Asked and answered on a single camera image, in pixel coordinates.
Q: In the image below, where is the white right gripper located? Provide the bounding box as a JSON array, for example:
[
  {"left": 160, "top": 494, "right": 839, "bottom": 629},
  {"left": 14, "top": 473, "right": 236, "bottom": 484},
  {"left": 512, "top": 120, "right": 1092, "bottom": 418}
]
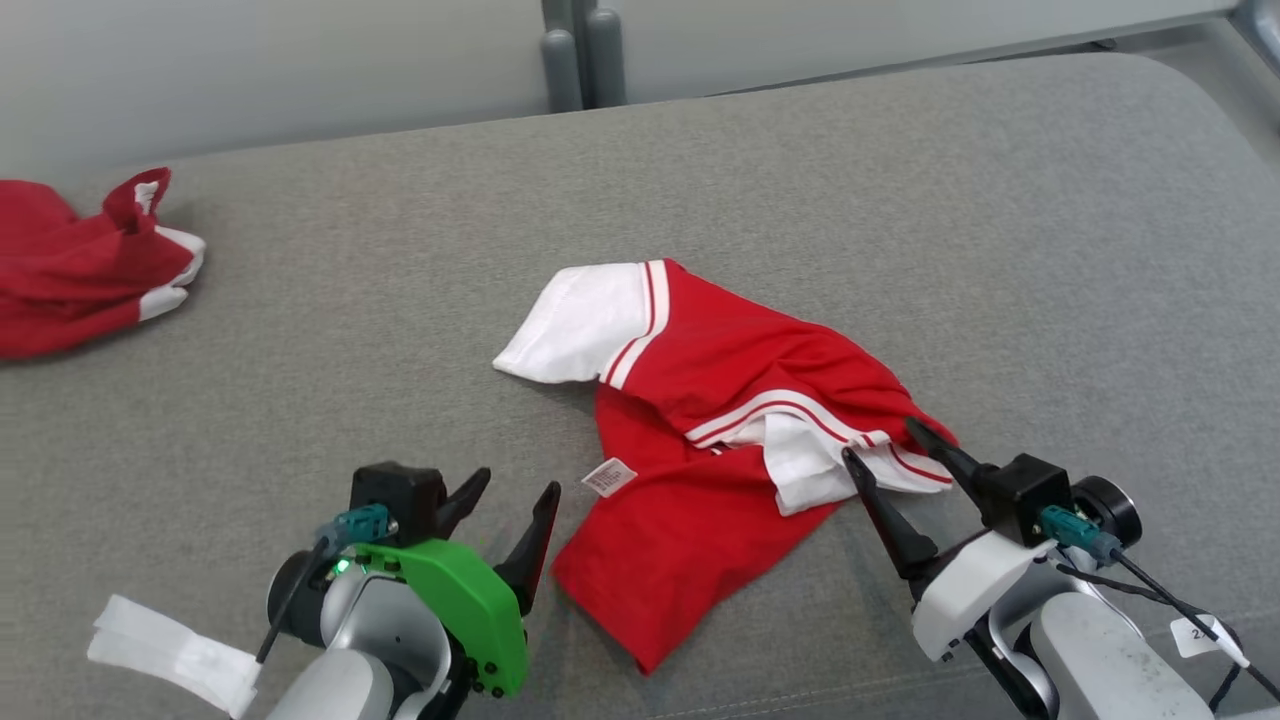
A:
[{"left": 842, "top": 418, "right": 1057, "bottom": 662}]

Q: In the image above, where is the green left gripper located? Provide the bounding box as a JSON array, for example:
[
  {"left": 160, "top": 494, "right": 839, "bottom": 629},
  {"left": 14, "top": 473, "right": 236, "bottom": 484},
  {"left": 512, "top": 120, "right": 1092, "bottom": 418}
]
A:
[{"left": 353, "top": 467, "right": 562, "bottom": 699}]

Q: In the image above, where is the bright red basketball jersey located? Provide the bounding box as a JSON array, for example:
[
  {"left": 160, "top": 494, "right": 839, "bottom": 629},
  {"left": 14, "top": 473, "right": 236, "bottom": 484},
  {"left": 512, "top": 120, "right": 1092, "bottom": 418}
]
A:
[{"left": 492, "top": 258, "right": 959, "bottom": 676}]

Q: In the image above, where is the dark red crumpled garment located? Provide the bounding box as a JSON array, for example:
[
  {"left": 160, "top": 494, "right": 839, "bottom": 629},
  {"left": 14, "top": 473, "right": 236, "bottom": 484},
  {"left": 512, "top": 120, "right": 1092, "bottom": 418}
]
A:
[{"left": 0, "top": 167, "right": 207, "bottom": 361}]

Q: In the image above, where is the white tape strip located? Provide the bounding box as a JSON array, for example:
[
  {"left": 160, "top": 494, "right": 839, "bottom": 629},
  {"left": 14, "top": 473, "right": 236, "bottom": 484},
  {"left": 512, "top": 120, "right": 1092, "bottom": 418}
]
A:
[{"left": 87, "top": 594, "right": 263, "bottom": 719}]

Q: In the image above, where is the teal left camera connector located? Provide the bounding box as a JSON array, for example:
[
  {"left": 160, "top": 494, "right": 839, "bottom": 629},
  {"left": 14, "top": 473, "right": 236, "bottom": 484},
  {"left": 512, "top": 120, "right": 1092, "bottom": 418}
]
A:
[{"left": 316, "top": 504, "right": 391, "bottom": 553}]

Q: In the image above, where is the teal camera connector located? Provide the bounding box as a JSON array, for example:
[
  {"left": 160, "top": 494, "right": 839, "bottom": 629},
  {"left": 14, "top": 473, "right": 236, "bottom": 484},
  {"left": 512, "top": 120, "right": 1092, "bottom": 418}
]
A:
[
  {"left": 316, "top": 504, "right": 391, "bottom": 553},
  {"left": 1038, "top": 505, "right": 1123, "bottom": 566}
]

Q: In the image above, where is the teal right camera connector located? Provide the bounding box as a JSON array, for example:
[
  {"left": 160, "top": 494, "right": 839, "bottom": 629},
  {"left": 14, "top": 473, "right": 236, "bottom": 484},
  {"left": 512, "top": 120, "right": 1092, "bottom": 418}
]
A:
[{"left": 1038, "top": 505, "right": 1123, "bottom": 566}]

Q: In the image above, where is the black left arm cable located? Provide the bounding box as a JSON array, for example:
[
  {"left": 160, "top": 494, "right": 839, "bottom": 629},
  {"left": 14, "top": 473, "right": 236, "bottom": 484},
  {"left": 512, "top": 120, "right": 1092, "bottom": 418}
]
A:
[{"left": 255, "top": 535, "right": 336, "bottom": 666}]

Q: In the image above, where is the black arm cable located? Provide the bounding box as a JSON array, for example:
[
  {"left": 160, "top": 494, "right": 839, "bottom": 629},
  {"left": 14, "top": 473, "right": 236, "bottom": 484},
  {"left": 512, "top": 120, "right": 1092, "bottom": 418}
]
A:
[
  {"left": 1050, "top": 550, "right": 1280, "bottom": 713},
  {"left": 255, "top": 535, "right": 336, "bottom": 666}
]

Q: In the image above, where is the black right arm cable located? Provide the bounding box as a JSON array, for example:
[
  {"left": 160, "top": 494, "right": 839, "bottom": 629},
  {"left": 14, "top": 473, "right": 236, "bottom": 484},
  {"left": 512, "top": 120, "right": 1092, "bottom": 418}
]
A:
[{"left": 1050, "top": 550, "right": 1280, "bottom": 713}]

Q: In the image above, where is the white cable tag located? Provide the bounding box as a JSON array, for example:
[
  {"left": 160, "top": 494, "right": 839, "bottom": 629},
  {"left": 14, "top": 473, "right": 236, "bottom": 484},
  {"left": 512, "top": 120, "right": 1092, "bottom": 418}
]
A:
[{"left": 1170, "top": 615, "right": 1251, "bottom": 669}]

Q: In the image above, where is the grey rounded post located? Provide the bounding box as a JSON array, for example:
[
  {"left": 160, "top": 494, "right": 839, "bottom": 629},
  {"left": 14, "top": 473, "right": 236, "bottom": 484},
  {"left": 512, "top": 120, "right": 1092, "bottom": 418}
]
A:
[
  {"left": 585, "top": 8, "right": 628, "bottom": 108},
  {"left": 541, "top": 28, "right": 584, "bottom": 113}
]

